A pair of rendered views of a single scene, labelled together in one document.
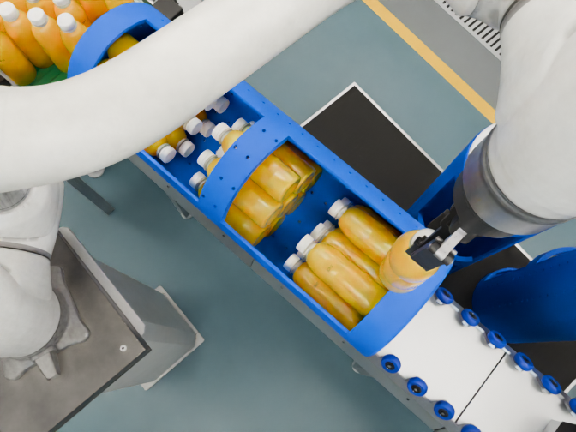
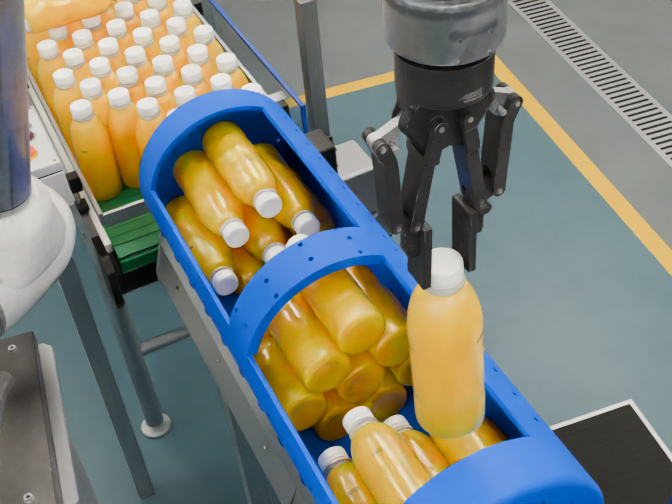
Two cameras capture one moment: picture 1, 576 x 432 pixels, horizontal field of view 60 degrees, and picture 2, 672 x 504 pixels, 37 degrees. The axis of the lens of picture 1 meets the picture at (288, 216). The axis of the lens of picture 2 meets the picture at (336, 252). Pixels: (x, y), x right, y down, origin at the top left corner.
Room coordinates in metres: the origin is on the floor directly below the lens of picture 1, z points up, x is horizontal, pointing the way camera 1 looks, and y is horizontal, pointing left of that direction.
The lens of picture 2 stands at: (-0.45, -0.43, 2.12)
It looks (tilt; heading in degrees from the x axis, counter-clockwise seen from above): 43 degrees down; 31
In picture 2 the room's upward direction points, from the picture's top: 6 degrees counter-clockwise
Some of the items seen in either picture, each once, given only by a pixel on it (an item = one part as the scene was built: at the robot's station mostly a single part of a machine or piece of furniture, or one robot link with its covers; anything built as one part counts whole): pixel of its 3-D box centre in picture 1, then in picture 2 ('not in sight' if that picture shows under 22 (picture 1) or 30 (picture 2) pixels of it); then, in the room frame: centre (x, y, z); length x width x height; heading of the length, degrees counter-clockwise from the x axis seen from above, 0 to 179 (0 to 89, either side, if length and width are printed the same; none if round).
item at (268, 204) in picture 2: not in sight; (268, 204); (0.51, 0.25, 1.16); 0.04 x 0.02 x 0.04; 143
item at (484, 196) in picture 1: (526, 175); (444, 6); (0.15, -0.19, 1.76); 0.09 x 0.09 x 0.06
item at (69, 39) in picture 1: (82, 47); not in sight; (0.72, 0.56, 0.99); 0.07 x 0.07 x 0.19
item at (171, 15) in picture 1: (167, 21); (311, 164); (0.85, 0.37, 0.95); 0.10 x 0.07 x 0.10; 143
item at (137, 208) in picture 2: not in sight; (207, 183); (0.71, 0.52, 0.96); 0.40 x 0.01 x 0.03; 143
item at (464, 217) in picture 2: (445, 225); (464, 233); (0.17, -0.20, 1.53); 0.03 x 0.01 x 0.07; 52
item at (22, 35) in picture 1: (27, 37); (130, 140); (0.74, 0.71, 0.99); 0.07 x 0.07 x 0.19
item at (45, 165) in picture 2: not in sight; (26, 162); (0.55, 0.80, 1.05); 0.20 x 0.10 x 0.10; 53
